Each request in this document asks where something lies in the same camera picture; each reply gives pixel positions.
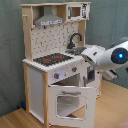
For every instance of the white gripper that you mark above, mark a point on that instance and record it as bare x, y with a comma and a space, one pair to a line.
90, 54

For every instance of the grey range hood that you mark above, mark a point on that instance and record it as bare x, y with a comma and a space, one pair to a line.
48, 18

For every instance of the red left stove knob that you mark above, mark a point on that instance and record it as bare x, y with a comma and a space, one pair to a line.
56, 75

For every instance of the grey ice dispenser panel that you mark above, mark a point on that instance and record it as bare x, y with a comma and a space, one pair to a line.
90, 74

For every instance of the white oven door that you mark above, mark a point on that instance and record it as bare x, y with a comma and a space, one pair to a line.
72, 106

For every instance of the grey toy sink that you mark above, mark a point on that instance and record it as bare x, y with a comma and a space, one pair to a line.
75, 51

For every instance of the wooden toy kitchen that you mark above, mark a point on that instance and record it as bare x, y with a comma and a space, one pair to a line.
46, 40

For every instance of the black toy faucet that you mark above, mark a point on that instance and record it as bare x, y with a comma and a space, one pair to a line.
71, 44

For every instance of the black toy stovetop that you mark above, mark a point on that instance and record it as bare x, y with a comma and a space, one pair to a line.
52, 59

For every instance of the red right stove knob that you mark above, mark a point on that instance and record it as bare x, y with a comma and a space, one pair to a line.
74, 69

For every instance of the white toy microwave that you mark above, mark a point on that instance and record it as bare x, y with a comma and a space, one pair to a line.
77, 11

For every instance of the red stove knob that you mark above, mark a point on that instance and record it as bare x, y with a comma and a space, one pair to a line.
74, 69
56, 75

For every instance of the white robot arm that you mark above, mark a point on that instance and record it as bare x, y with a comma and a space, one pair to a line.
105, 61

